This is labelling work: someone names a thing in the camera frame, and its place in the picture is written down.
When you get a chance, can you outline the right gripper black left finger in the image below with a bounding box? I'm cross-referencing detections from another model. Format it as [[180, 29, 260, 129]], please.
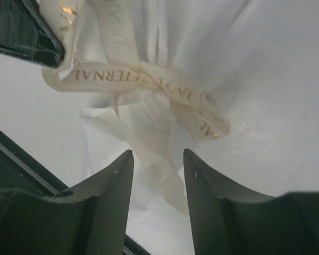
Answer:
[[0, 150, 134, 254]]

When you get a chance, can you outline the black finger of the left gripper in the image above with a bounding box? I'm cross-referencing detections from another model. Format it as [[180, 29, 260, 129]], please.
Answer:
[[0, 0, 65, 68]]

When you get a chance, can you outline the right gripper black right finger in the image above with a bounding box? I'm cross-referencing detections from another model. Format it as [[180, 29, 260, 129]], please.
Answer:
[[183, 149, 319, 254]]

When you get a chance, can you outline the cream printed ribbon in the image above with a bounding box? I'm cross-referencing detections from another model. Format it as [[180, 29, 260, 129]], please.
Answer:
[[39, 0, 231, 216]]

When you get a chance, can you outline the translucent white wrapping paper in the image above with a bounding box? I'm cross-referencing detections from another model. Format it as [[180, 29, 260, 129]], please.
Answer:
[[63, 0, 319, 255]]

